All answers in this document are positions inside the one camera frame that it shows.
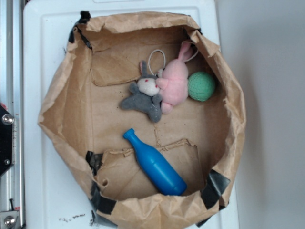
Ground green ball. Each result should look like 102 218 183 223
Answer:
188 72 216 102

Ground aluminium frame rail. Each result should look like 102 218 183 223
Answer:
0 0 26 229

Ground pink plush bunny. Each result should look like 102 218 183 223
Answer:
156 41 198 115

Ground brown paper bag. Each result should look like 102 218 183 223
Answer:
39 12 246 229

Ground black mounting bracket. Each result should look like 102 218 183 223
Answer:
0 103 14 177

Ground grey plush bunny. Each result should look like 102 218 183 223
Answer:
120 61 162 123

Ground white plastic tray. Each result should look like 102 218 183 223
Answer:
23 0 240 229

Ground blue plastic bottle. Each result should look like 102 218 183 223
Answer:
123 128 187 196

